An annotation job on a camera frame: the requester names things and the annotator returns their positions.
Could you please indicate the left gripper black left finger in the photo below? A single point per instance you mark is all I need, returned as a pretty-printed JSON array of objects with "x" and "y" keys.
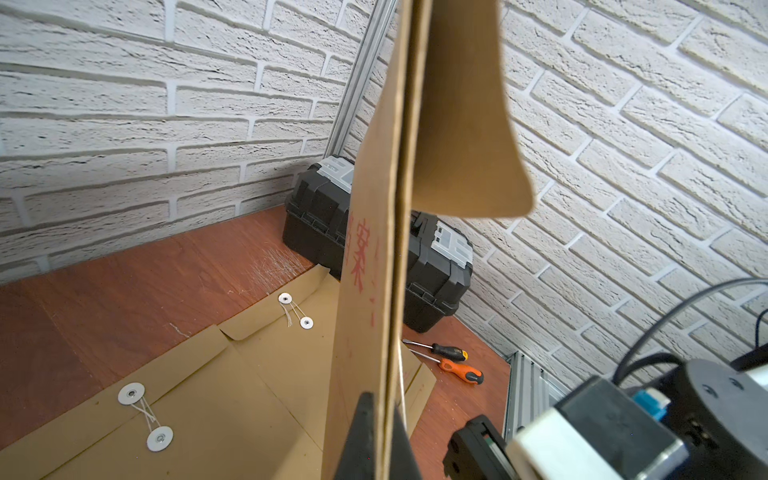
[{"x": 357, "y": 461}]

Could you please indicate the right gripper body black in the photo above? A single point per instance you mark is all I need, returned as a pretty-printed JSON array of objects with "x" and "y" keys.
[{"x": 477, "y": 451}]

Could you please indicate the aluminium rail frame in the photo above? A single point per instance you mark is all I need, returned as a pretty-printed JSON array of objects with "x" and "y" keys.
[{"x": 531, "y": 391}]

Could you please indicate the orange handled screwdriver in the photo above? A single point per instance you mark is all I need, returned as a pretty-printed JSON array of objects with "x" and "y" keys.
[{"x": 466, "y": 373}]

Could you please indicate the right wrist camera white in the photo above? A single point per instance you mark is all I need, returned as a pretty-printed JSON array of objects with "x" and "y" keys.
[{"x": 598, "y": 431}]

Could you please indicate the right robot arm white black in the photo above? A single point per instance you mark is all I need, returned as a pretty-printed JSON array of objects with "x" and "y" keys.
[{"x": 718, "y": 410}]

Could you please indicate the black yellow handled screwdriver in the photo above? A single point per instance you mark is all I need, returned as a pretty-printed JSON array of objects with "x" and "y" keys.
[{"x": 452, "y": 353}]

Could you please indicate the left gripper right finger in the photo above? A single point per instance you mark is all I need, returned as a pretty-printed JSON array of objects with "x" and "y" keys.
[{"x": 403, "y": 464}]

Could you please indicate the brown kraft file bag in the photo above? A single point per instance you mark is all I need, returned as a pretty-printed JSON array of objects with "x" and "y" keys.
[{"x": 287, "y": 337}]

